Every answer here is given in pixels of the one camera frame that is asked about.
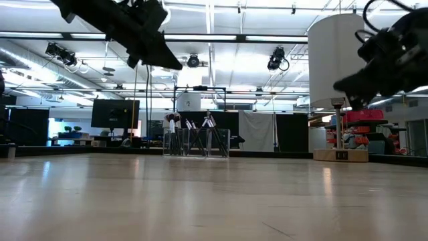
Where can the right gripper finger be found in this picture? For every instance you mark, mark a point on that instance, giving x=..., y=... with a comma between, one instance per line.
x=360, y=102
x=362, y=83

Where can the clear acrylic organizer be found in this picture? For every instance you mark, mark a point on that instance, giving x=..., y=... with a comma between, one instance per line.
x=184, y=150

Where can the red storage bin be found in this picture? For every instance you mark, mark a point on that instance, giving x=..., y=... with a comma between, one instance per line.
x=364, y=116

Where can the white shade wooden base lamp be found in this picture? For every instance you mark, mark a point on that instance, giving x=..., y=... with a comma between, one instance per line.
x=331, y=60

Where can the black shelf with orange parts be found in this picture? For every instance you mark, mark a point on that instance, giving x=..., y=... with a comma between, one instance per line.
x=381, y=137

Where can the black tv monitor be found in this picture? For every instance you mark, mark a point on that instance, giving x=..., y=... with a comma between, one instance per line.
x=115, y=114

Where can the black partition panel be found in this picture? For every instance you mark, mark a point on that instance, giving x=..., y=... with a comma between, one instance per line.
x=30, y=127
x=292, y=134

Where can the blue planter with green plants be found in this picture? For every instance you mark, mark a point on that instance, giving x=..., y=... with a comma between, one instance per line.
x=70, y=135

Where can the white hanging cloth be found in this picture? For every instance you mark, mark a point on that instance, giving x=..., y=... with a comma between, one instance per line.
x=257, y=132

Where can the black overhead camera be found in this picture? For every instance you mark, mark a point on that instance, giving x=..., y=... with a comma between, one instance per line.
x=193, y=61

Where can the overhead frame beam with lights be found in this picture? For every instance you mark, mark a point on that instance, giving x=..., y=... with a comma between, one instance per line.
x=200, y=37

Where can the black background frame rig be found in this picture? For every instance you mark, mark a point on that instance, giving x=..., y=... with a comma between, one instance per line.
x=200, y=88

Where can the black ceiling mounted camera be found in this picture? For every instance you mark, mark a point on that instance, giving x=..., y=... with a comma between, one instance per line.
x=277, y=57
x=68, y=59

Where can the black frame rail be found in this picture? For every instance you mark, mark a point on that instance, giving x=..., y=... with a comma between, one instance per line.
x=83, y=151
x=401, y=160

